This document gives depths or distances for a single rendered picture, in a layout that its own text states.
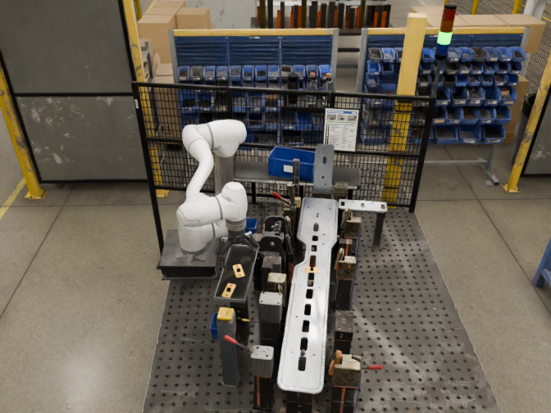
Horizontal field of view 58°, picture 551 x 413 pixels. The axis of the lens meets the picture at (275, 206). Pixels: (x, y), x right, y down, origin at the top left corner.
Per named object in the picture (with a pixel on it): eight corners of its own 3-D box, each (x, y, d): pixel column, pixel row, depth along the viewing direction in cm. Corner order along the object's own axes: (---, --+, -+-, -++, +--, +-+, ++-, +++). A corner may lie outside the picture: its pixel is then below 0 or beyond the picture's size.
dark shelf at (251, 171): (360, 189, 316) (360, 185, 315) (220, 179, 326) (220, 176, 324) (359, 172, 334) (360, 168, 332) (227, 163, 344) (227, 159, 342)
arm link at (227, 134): (205, 227, 302) (239, 218, 310) (214, 245, 291) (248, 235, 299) (200, 116, 251) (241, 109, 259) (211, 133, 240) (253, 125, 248)
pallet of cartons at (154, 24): (207, 102, 677) (201, 23, 617) (148, 102, 679) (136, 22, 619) (218, 71, 775) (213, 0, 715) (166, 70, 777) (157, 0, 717)
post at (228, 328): (237, 388, 232) (232, 324, 207) (221, 386, 233) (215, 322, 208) (240, 374, 238) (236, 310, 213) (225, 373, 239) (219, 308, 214)
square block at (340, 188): (343, 234, 327) (348, 188, 306) (330, 233, 328) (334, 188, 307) (343, 227, 334) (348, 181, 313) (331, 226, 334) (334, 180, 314)
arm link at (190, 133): (186, 138, 236) (214, 133, 241) (175, 120, 248) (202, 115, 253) (188, 161, 244) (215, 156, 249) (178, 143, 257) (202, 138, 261)
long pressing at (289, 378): (329, 396, 197) (330, 393, 196) (272, 389, 199) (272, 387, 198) (339, 200, 309) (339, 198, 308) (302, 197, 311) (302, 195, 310)
